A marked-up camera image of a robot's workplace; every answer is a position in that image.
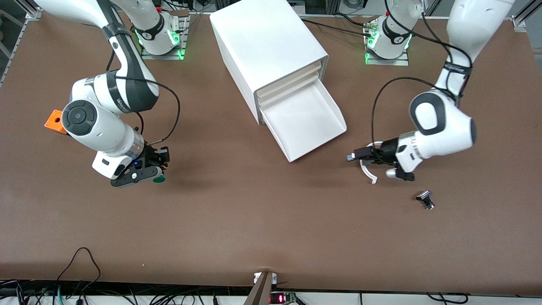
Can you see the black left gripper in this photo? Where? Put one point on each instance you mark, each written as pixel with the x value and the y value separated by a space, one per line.
pixel 387 151

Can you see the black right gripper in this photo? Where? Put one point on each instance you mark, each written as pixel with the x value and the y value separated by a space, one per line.
pixel 150 155

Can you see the green mushroom push button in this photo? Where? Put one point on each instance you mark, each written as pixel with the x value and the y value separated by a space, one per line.
pixel 159 179

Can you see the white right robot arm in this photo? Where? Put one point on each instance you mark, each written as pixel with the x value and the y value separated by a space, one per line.
pixel 97 123

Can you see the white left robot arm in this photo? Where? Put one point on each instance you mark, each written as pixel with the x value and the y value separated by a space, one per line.
pixel 444 127

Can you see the black rectangular push button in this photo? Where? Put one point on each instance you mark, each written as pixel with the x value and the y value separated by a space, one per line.
pixel 424 196

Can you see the white curved plastic piece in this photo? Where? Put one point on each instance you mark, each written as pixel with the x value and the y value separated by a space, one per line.
pixel 365 171

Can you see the red digit display device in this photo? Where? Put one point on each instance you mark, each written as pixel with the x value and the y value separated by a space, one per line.
pixel 281 299

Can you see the grey left arm base plate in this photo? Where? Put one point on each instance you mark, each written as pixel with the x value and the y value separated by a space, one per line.
pixel 394 62

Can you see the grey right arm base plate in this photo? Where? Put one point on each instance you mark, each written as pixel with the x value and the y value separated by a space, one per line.
pixel 169 56

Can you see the orange button enclosure box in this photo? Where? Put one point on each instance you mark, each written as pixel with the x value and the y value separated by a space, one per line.
pixel 53 120

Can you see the small white bracket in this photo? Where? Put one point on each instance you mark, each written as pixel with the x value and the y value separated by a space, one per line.
pixel 256 277

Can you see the brown wooden post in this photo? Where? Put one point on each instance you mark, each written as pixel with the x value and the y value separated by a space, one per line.
pixel 260 292

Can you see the aluminium frame profile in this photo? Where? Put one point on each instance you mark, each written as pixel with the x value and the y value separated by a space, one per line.
pixel 31 12
pixel 520 22

